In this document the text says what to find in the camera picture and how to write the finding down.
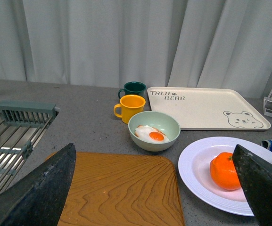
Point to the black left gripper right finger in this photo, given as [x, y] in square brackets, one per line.
[255, 176]

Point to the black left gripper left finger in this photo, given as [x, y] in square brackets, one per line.
[38, 199]

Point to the orange mandarin fruit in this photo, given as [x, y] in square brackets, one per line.
[223, 172]

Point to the white round plate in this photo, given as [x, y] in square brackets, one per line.
[193, 167]

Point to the wooden cutting board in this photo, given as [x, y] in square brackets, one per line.
[123, 190]

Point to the sink drying rack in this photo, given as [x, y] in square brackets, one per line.
[22, 125]

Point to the beige bear tray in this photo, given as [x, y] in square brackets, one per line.
[207, 109]

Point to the light green bowl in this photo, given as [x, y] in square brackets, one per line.
[162, 122]

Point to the fake fried egg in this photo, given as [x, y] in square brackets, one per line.
[150, 134]

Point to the yellow mug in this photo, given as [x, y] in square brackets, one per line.
[129, 106]

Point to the grey curtain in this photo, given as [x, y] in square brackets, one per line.
[178, 43]

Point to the dark green mug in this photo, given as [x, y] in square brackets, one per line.
[133, 88]

